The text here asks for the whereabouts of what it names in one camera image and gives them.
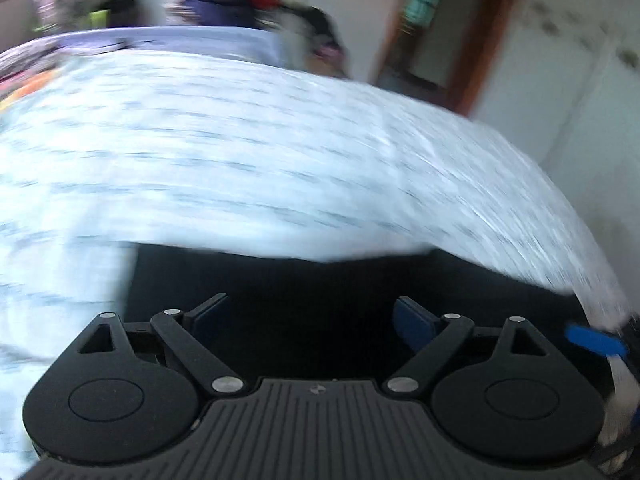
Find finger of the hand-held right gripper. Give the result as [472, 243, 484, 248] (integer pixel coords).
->
[564, 314, 640, 360]

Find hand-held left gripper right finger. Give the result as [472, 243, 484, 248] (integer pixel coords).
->
[382, 296, 557, 394]

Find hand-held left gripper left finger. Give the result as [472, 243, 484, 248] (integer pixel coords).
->
[75, 293, 244, 394]

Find black pants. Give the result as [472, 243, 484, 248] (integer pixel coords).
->
[122, 241, 603, 387]

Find white printed bed sheet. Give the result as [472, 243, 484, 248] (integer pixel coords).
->
[0, 50, 637, 472]

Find light blue blanket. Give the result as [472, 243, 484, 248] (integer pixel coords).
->
[49, 24, 302, 69]

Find white sliding wardrobe door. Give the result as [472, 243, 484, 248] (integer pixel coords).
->
[470, 0, 640, 241]

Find white stuffed bag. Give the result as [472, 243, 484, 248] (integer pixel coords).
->
[272, 10, 312, 69]

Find dark blue clothes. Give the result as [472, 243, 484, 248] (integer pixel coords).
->
[182, 0, 262, 29]

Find patterned purple quilt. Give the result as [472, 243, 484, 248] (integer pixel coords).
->
[0, 42, 67, 107]

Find black backpack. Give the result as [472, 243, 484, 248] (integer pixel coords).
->
[300, 6, 352, 79]

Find black bag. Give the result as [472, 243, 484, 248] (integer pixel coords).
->
[97, 0, 152, 29]

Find wooden door frame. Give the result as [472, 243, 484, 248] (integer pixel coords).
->
[372, 0, 532, 117]

